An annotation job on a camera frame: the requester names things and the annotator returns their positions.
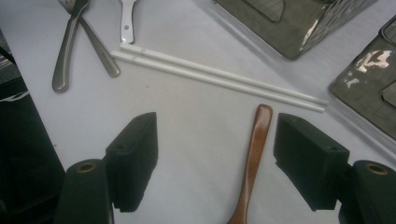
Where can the white chopstick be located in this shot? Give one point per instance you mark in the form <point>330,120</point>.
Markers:
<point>218,81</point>
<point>218,72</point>

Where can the smoky transparent plastic bin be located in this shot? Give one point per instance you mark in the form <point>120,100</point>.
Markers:
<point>299,25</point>
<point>364,81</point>

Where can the white ceramic spoon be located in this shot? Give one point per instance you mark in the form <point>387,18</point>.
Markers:
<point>127,25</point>

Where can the brown wooden spoon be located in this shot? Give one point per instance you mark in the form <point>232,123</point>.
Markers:
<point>253,161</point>

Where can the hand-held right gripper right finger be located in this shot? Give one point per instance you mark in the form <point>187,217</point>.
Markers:
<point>311,161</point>

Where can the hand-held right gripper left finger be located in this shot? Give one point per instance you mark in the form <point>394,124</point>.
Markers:
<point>134,161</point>

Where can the silver metal cutlery piece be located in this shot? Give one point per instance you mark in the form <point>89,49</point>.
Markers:
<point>62,68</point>

